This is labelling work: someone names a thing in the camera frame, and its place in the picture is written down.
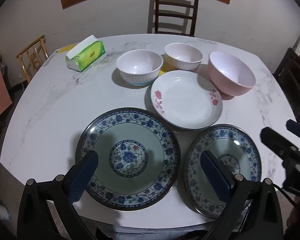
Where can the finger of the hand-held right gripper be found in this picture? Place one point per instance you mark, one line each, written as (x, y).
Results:
(297, 129)
(275, 140)

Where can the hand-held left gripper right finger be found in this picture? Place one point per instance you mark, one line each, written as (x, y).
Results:
(215, 177)

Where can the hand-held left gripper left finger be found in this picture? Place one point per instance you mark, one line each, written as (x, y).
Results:
(82, 178)

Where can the small blue floral plate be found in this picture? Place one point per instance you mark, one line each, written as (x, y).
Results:
(240, 142)

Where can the large blue floral plate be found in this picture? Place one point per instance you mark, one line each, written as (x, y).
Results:
(142, 140)

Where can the white plate pink flowers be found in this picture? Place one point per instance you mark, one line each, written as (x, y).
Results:
(187, 100)

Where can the white ribbed bowl pink base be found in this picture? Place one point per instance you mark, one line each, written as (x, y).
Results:
(182, 53)

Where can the white ribbed bowl blue base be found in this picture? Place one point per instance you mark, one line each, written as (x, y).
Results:
(140, 65)

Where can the person's grey trousers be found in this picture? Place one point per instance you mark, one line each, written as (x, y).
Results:
(150, 233)

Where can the yellow round warning sticker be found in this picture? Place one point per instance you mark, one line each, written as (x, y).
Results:
(162, 73)
(65, 48)

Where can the green tissue pack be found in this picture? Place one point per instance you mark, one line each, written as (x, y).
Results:
(88, 55)

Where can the bamboo chair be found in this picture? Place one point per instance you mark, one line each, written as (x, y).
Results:
(31, 60)

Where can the dark wooden slat-back chair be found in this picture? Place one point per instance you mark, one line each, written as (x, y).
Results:
(176, 12)

